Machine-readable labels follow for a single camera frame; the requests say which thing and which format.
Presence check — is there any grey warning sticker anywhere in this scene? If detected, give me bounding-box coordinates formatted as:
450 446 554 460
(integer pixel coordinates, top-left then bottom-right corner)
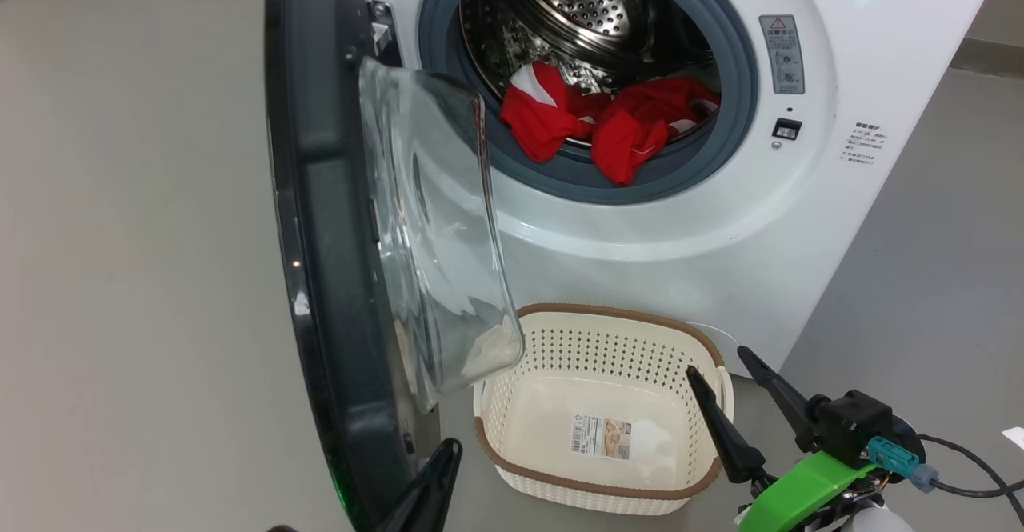
758 14 806 95

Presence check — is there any metal door hinge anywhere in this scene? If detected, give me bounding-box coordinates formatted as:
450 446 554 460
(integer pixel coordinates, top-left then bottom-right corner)
366 0 405 69

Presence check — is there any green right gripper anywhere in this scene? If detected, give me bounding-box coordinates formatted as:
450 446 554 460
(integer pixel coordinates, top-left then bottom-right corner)
686 346 882 532

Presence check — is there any red and white garment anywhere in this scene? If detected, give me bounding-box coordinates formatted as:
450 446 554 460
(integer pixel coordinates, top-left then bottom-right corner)
500 60 721 187

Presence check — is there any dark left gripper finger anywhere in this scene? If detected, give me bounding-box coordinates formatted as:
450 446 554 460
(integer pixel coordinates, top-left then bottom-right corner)
376 438 463 532

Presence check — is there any cream perforated basket brown rim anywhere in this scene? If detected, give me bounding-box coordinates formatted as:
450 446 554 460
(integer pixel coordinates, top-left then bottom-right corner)
472 302 734 517

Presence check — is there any thin black cable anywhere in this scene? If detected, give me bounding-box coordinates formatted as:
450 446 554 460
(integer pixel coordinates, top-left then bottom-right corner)
932 478 1024 494
918 434 1024 526

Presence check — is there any black round glass washer door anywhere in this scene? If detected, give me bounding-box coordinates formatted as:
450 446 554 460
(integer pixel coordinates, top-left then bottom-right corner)
264 0 526 532

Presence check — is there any teal right cable connector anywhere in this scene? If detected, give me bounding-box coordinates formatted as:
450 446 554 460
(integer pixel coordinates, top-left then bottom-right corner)
866 436 938 493

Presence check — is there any printed product label sticker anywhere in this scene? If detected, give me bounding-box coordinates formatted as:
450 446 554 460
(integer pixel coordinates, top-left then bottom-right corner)
570 414 633 461

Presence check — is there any printed text label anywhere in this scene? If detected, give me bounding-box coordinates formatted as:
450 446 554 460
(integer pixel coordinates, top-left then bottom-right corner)
840 120 889 166

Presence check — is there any white front-load washing machine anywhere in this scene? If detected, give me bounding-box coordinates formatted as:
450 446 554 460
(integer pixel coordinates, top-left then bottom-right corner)
344 0 1009 377

